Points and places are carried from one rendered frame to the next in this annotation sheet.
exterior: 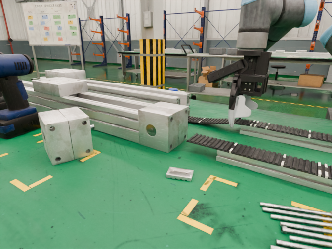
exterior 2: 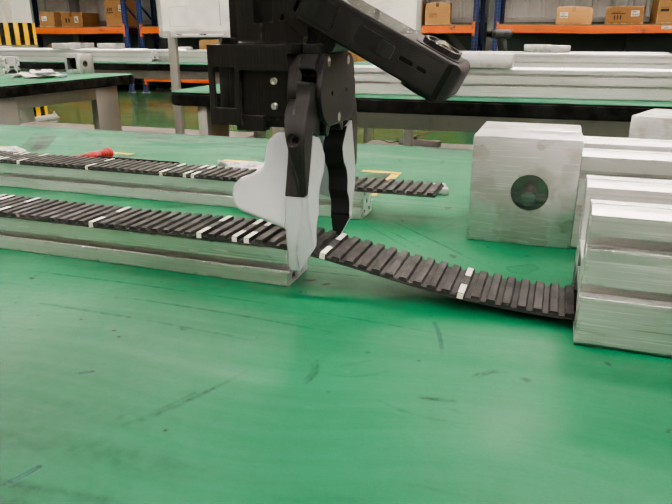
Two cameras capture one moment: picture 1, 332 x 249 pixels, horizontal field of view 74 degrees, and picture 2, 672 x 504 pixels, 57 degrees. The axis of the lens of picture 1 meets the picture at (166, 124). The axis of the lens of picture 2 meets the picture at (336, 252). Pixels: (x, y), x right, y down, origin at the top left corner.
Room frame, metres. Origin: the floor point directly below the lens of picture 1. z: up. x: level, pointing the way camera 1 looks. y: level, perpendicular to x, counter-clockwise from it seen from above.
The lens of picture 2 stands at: (1.06, -0.31, 0.96)
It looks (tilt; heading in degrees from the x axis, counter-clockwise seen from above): 19 degrees down; 166
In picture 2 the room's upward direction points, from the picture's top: straight up
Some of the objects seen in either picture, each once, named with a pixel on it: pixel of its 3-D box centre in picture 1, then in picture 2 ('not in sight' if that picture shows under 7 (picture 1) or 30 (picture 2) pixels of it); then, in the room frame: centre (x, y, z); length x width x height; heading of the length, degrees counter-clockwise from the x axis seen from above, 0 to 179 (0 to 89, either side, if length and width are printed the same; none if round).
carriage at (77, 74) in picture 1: (66, 77); not in sight; (1.07, 0.49, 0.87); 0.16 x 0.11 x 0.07; 57
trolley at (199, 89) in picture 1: (213, 76); not in sight; (3.77, -0.80, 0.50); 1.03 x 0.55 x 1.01; 70
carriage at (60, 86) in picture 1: (60, 89); not in sight; (0.78, 0.38, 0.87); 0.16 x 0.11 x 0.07; 57
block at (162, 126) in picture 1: (166, 123); (524, 183); (0.55, 0.00, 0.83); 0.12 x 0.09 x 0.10; 147
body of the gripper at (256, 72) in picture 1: (250, 73); (287, 41); (0.61, -0.23, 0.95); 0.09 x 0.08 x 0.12; 57
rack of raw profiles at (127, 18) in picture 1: (97, 41); not in sight; (10.74, 3.17, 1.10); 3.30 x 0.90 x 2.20; 58
